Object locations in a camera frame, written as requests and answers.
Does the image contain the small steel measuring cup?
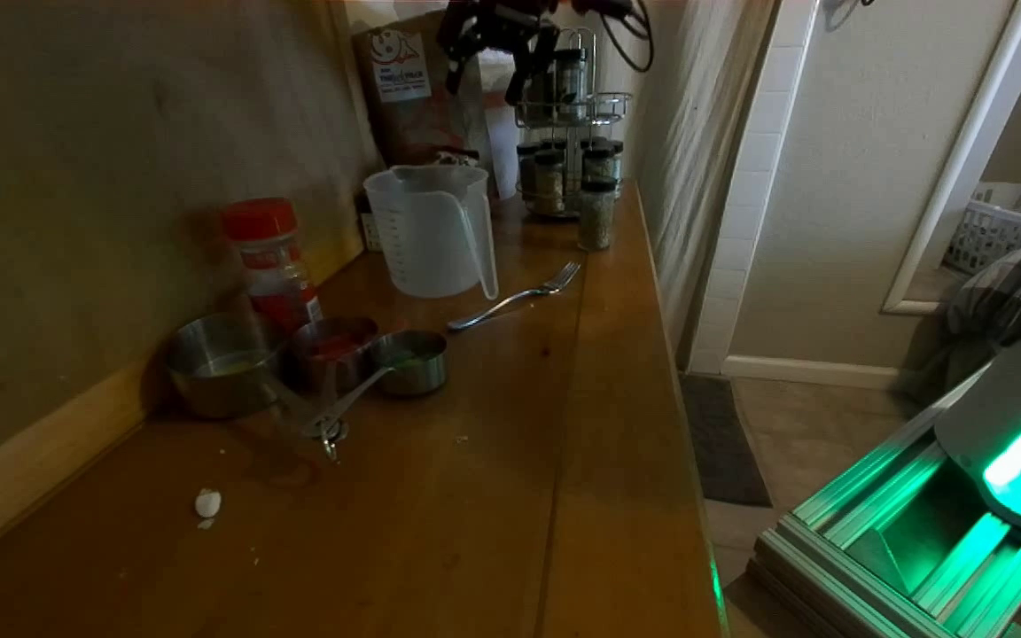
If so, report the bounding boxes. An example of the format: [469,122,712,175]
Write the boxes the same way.
[314,328,452,460]

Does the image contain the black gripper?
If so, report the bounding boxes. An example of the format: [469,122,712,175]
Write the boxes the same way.
[436,0,563,108]

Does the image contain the large steel measuring cup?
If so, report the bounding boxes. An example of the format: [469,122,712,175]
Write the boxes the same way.
[168,308,283,423]

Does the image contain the dark floor mat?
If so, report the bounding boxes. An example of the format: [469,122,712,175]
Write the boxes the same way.
[682,371,774,512]

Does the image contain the spice jar with black cap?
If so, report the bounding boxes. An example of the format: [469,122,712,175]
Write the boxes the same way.
[578,134,626,257]

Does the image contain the red capped spice bottle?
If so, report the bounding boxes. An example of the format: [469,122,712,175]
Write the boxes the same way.
[218,194,326,340]

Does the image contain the round spice rack with jars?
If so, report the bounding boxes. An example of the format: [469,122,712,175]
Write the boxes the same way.
[516,32,630,224]

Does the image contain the medium steel measuring cup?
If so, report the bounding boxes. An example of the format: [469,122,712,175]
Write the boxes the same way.
[288,315,381,402]

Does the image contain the grey clothes pile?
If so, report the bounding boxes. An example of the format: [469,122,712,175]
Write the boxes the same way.
[894,233,1021,412]

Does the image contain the small white crumb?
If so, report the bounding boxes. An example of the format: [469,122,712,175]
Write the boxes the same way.
[191,487,227,531]

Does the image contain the clear plastic measuring jug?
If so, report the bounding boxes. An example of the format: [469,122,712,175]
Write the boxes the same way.
[361,161,504,302]

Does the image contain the brown paper bag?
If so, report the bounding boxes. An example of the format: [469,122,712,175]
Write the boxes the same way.
[351,11,488,169]

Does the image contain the white laundry basket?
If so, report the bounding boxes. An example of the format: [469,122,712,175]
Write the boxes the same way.
[940,177,1021,281]

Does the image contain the silver metal fork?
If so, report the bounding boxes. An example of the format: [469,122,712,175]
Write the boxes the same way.
[444,259,586,336]

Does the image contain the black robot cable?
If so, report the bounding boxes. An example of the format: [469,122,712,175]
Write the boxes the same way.
[586,0,660,74]

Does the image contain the white door trim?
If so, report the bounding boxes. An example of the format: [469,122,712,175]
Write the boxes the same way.
[683,0,823,380]

